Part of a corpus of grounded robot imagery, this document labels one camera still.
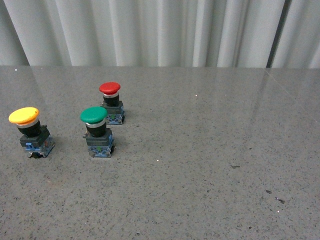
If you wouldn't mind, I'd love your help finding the yellow mushroom push button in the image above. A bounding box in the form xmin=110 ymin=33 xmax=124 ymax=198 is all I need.
xmin=8 ymin=106 xmax=55 ymax=158

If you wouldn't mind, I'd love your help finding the white pleated curtain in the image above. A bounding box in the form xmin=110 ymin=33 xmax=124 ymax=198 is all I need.
xmin=0 ymin=0 xmax=320 ymax=69

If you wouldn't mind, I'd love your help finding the red mushroom push button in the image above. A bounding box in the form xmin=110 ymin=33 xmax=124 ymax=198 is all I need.
xmin=99 ymin=81 xmax=125 ymax=125

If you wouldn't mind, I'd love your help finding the green mushroom push button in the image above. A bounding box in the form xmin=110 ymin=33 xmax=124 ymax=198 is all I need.
xmin=80 ymin=106 xmax=115 ymax=158

